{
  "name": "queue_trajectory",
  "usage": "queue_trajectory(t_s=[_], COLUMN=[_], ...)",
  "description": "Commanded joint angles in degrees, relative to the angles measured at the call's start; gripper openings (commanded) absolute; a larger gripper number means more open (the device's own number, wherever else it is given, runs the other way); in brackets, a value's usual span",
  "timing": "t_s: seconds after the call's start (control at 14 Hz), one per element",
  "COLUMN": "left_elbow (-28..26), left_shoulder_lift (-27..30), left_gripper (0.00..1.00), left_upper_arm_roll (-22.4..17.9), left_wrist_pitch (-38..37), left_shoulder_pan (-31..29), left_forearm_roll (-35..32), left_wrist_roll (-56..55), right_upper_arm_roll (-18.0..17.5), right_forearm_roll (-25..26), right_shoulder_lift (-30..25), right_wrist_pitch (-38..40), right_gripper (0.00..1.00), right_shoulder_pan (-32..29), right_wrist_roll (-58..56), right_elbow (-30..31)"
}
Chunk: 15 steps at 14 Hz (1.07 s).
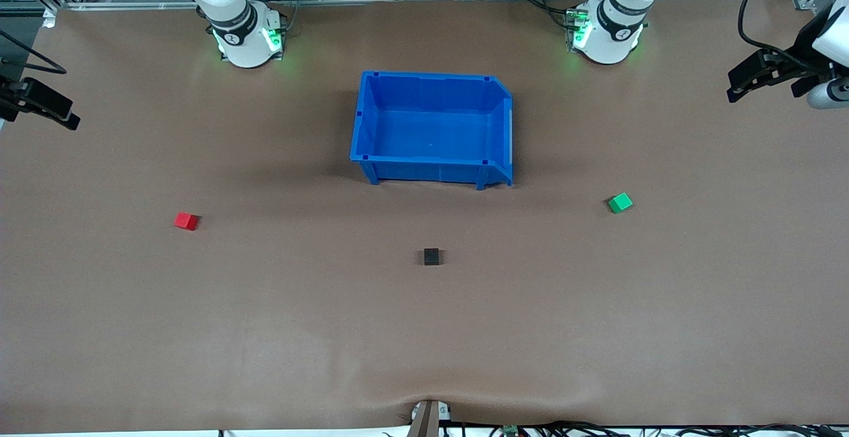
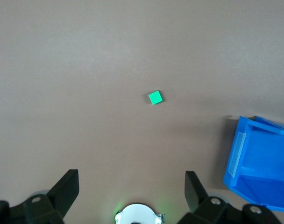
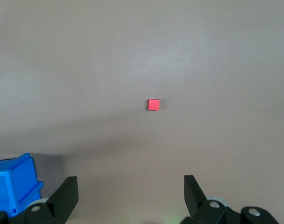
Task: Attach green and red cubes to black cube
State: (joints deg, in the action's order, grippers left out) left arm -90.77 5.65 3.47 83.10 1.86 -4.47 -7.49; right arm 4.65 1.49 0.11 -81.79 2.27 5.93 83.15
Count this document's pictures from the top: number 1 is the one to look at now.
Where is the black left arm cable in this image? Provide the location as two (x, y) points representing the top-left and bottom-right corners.
(738, 0), (807, 66)

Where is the metal table edge bracket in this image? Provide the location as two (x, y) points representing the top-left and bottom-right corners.
(410, 399), (453, 437)

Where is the blue plastic storage bin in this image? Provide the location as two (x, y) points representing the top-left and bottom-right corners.
(350, 70), (515, 190)

